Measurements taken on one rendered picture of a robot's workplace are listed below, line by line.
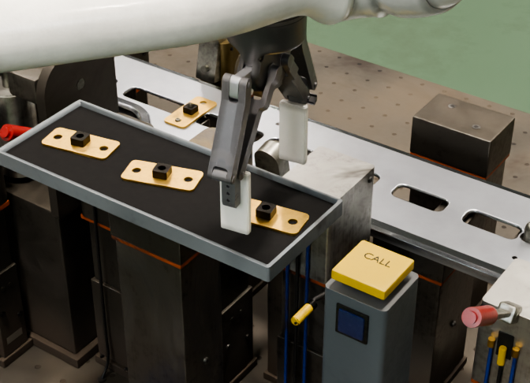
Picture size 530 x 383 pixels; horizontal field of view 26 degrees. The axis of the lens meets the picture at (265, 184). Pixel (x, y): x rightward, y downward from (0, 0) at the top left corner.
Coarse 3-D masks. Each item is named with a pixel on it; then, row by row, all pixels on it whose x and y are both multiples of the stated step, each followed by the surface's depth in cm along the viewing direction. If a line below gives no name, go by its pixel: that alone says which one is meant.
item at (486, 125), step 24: (432, 120) 159; (456, 120) 159; (480, 120) 159; (504, 120) 159; (432, 144) 160; (456, 144) 158; (480, 144) 155; (504, 144) 159; (456, 168) 160; (480, 168) 157; (480, 288) 174
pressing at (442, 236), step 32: (128, 64) 179; (160, 96) 171; (192, 96) 170; (160, 128) 163; (192, 128) 163; (320, 128) 163; (384, 160) 156; (416, 160) 156; (384, 192) 150; (448, 192) 150; (480, 192) 150; (512, 192) 150; (384, 224) 143; (416, 224) 144; (448, 224) 144; (512, 224) 144; (448, 256) 138; (480, 256) 139; (512, 256) 139
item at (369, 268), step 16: (352, 256) 113; (368, 256) 113; (384, 256) 113; (400, 256) 113; (336, 272) 111; (352, 272) 111; (368, 272) 111; (384, 272) 111; (400, 272) 111; (368, 288) 109; (384, 288) 109
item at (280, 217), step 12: (252, 204) 119; (264, 204) 118; (252, 216) 118; (264, 216) 117; (276, 216) 118; (288, 216) 118; (300, 216) 118; (264, 228) 116; (276, 228) 116; (288, 228) 116; (300, 228) 116
